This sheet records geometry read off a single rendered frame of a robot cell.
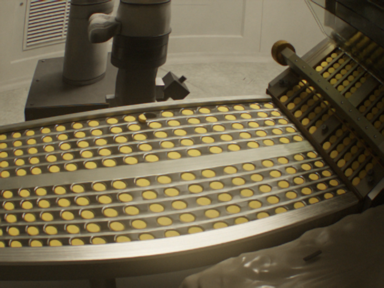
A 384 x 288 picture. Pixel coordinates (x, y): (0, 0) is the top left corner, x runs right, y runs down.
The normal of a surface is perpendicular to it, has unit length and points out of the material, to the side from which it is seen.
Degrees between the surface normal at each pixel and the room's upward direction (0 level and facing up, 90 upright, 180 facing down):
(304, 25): 90
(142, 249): 0
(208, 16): 90
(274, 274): 29
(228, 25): 90
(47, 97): 0
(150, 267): 90
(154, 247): 0
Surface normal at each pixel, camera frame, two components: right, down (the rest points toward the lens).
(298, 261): 0.01, -0.51
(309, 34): 0.35, 0.51
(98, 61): 0.71, 0.41
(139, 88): 0.26, 0.20
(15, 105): 0.09, -0.85
